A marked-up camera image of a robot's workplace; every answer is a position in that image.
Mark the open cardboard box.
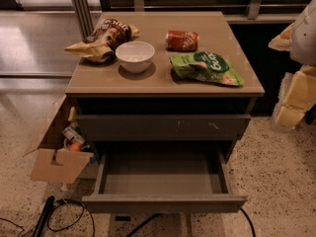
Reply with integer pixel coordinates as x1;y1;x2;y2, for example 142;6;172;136
24;96;97;184

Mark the black cable under drawer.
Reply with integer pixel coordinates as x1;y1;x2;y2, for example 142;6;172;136
125;206;257;237

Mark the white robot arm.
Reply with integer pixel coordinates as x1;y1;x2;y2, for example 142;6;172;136
269;0;316;132

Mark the black cable loop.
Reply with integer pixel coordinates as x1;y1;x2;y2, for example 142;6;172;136
45;197;97;237

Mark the black bar on floor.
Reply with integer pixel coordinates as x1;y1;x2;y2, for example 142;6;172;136
32;196;54;237

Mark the metal railing frame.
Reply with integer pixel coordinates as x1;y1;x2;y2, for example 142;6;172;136
72;0;312;34

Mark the green chip bag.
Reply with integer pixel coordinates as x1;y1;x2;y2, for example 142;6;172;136
170;51;244;87

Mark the orange ball in box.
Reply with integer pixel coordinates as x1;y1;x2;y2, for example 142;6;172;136
69;142;82;151

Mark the brown chip bag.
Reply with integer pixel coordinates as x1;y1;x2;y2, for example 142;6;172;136
64;19;139;63

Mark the white bowl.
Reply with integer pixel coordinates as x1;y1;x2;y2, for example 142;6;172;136
116;40;155;74

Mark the grey drawer cabinet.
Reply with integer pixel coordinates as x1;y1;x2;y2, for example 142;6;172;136
64;11;266;160

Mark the can in box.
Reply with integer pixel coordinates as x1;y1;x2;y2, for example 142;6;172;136
62;126;85;145

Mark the orange soda can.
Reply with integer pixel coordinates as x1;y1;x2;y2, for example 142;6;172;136
166;31;198;51

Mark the drawer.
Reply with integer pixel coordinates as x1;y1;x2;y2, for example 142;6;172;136
77;115;251;141
82;141;246;213

